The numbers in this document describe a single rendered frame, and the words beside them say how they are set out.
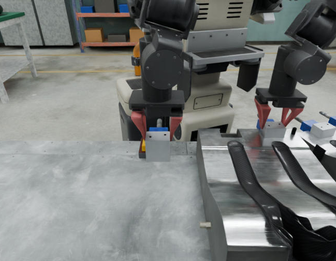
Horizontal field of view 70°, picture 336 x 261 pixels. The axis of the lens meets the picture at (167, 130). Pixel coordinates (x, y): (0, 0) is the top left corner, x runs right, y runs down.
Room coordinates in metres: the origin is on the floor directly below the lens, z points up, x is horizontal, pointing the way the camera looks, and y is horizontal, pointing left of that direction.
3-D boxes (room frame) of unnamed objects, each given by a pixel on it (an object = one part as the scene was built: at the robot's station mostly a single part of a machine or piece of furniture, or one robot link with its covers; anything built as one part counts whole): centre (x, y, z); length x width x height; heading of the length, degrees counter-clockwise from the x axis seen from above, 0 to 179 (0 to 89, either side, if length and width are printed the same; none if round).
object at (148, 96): (0.42, 0.02, 1.06); 0.10 x 0.07 x 0.07; 90
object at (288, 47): (0.54, -0.27, 1.08); 0.07 x 0.06 x 0.07; 179
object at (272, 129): (0.58, -0.27, 0.89); 0.13 x 0.05 x 0.05; 179
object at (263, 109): (0.54, -0.26, 0.95); 0.07 x 0.07 x 0.09; 0
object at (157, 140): (0.46, 0.02, 0.93); 0.13 x 0.05 x 0.05; 0
